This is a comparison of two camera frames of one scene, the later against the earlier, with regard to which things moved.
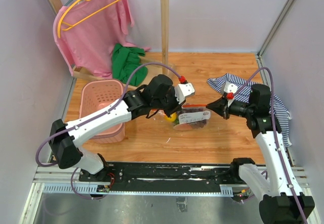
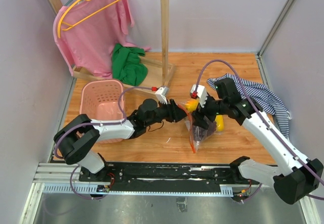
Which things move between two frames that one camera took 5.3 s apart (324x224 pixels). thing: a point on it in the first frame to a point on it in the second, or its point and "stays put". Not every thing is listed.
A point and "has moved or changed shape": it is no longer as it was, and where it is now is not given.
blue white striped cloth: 281,113 stays put
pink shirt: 86,31 stays put
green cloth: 126,66 stays put
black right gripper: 220,106 to 199,116
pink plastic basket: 98,95 stays put
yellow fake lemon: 172,118 has moved or changed shape
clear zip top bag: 191,117 has moved or changed shape
